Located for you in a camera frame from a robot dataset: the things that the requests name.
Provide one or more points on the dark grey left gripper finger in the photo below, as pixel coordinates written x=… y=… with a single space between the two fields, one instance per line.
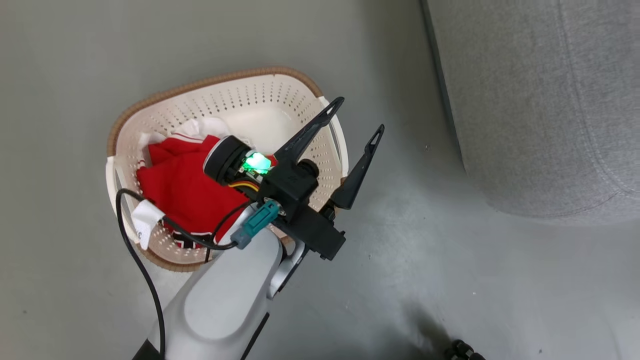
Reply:
x=352 y=185
x=307 y=137

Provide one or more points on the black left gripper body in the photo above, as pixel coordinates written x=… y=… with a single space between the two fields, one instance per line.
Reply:
x=287 y=187

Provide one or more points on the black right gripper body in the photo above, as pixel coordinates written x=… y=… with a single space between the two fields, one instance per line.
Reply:
x=462 y=352

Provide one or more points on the red and white garment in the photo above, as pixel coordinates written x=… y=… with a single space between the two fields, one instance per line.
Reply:
x=185 y=185

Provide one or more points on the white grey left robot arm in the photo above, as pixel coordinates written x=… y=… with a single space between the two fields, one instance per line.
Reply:
x=225 y=300

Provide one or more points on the grey fabric sofa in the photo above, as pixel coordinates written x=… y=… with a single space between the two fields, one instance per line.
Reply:
x=525 y=100

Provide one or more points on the cream perforated laundry basket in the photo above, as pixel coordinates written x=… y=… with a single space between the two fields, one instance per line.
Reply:
x=250 y=100

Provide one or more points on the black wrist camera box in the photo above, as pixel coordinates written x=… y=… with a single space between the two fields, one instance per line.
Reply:
x=315 y=232

